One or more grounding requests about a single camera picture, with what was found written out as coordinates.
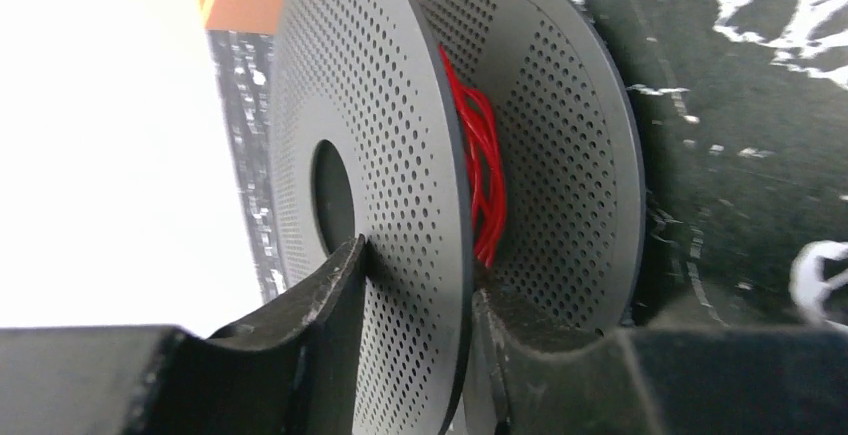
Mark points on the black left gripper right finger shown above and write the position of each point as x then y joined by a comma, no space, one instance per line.
531,376

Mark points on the grey filament spool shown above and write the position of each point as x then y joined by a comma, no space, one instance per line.
365,140

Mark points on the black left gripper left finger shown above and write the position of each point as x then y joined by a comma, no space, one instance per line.
289,367

